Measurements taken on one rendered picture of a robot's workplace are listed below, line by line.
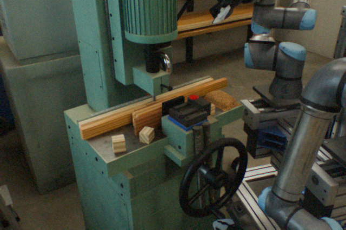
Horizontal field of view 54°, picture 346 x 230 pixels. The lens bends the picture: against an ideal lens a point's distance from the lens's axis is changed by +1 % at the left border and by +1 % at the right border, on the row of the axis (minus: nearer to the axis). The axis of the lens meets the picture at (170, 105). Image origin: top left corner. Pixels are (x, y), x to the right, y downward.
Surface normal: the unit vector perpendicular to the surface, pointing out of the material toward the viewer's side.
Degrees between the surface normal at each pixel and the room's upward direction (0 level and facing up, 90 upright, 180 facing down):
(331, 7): 90
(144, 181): 90
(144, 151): 90
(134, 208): 90
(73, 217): 0
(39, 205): 0
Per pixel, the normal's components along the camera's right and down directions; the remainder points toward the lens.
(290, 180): -0.50, 0.21
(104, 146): -0.01, -0.88
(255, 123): 0.29, 0.46
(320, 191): -0.96, 0.14
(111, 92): 0.60, 0.38
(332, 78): -0.84, -0.12
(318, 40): -0.85, 0.26
